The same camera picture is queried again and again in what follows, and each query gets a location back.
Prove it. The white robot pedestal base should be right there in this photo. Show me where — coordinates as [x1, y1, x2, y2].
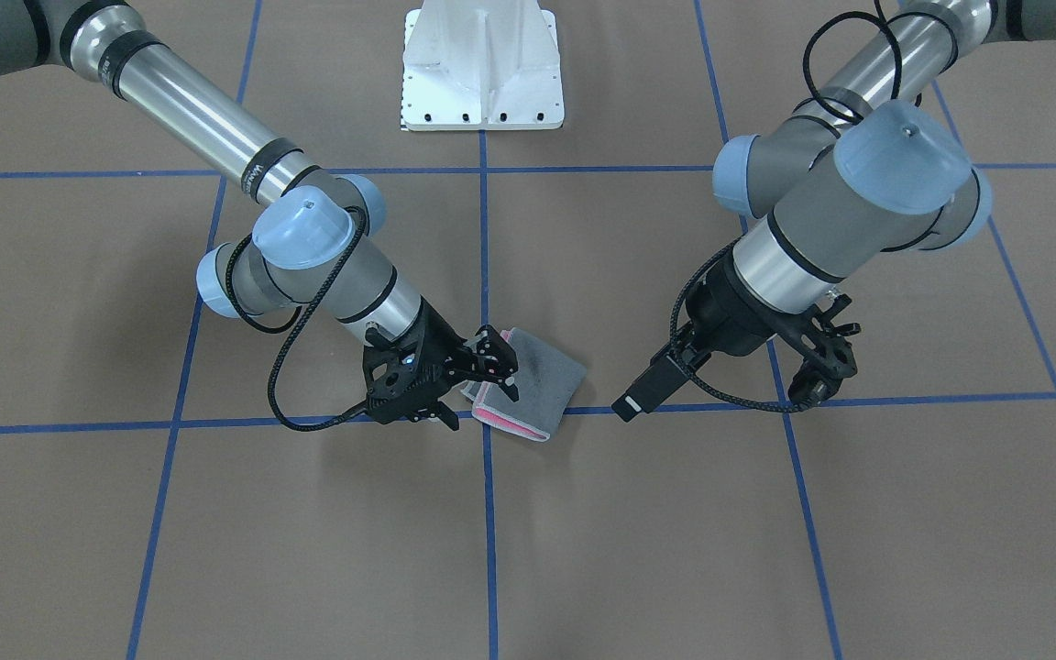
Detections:
[400, 1, 566, 131]

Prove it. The pink and grey towel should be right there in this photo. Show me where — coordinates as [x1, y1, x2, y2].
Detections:
[463, 327, 588, 442]

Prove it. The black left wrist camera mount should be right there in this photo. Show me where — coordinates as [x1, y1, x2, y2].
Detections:
[774, 290, 862, 411]

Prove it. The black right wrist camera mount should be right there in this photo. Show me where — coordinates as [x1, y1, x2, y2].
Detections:
[363, 338, 460, 431]

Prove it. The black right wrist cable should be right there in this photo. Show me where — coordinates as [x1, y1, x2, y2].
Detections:
[224, 205, 375, 434]

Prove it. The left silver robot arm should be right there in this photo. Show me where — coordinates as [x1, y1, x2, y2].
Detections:
[612, 1, 1056, 421]

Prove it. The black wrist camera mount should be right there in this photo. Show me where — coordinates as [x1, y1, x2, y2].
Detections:
[363, 338, 460, 431]
[774, 290, 862, 411]

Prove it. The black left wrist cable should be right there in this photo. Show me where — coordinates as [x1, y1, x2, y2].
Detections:
[670, 11, 905, 413]

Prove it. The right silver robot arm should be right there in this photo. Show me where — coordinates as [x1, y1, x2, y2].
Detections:
[0, 1, 518, 416]

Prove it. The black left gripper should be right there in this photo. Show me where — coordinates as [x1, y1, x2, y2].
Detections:
[610, 249, 800, 423]

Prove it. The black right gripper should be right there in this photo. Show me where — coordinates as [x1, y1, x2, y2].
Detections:
[408, 301, 520, 402]

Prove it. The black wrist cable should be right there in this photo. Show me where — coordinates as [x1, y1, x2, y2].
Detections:
[670, 11, 905, 413]
[224, 205, 375, 434]

